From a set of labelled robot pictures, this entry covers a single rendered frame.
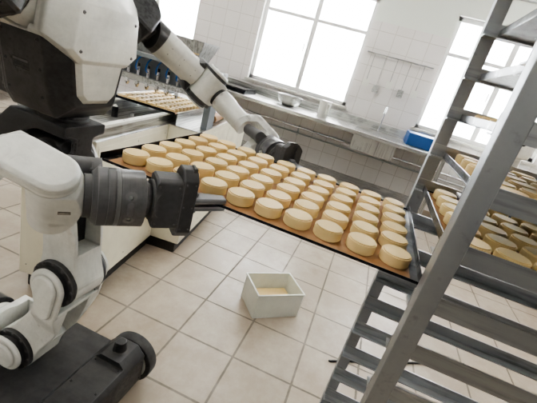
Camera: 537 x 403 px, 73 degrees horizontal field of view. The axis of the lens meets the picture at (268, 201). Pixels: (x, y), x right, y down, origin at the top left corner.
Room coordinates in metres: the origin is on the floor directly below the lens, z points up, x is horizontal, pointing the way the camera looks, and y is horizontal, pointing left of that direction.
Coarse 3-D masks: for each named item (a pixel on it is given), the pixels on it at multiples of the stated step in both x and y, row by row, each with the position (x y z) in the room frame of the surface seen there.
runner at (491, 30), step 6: (486, 24) 0.90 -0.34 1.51; (492, 24) 0.90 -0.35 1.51; (498, 24) 0.89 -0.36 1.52; (486, 30) 0.90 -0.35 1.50; (492, 30) 0.90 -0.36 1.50; (498, 30) 0.89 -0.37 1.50; (486, 36) 0.88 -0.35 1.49; (492, 36) 0.87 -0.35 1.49; (510, 42) 0.88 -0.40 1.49; (516, 42) 0.86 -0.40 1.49; (522, 42) 0.86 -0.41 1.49
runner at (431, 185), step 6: (420, 180) 0.90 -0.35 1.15; (426, 180) 0.89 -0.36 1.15; (420, 186) 0.90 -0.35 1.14; (426, 186) 0.89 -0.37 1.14; (432, 186) 0.89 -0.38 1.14; (438, 186) 0.89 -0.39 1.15; (444, 186) 0.88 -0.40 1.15; (420, 192) 0.87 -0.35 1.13; (450, 192) 0.88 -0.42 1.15; (456, 192) 0.88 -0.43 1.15; (510, 216) 0.85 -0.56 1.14
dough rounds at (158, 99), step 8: (128, 96) 2.11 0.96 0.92; (136, 96) 2.17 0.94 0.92; (144, 96) 2.25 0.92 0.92; (152, 96) 2.34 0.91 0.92; (160, 96) 2.45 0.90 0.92; (168, 96) 2.51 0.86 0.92; (152, 104) 2.10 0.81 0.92; (160, 104) 2.21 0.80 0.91; (168, 104) 2.22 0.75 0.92; (176, 104) 2.29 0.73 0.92; (184, 104) 2.39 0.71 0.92; (192, 104) 2.49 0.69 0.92; (176, 112) 2.14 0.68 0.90
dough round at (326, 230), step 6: (318, 222) 0.58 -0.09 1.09; (324, 222) 0.59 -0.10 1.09; (330, 222) 0.59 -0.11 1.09; (318, 228) 0.56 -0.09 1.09; (324, 228) 0.56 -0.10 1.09; (330, 228) 0.57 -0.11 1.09; (336, 228) 0.58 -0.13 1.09; (318, 234) 0.56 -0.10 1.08; (324, 234) 0.56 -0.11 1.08; (330, 234) 0.55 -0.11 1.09; (336, 234) 0.56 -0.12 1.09; (324, 240) 0.56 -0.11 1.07; (330, 240) 0.55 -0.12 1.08; (336, 240) 0.56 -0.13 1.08
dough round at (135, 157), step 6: (126, 150) 0.66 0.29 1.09; (132, 150) 0.67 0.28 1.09; (138, 150) 0.68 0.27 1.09; (144, 150) 0.69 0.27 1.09; (126, 156) 0.65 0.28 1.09; (132, 156) 0.64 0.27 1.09; (138, 156) 0.65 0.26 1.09; (144, 156) 0.66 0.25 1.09; (126, 162) 0.65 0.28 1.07; (132, 162) 0.64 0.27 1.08; (138, 162) 0.65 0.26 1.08; (144, 162) 0.66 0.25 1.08
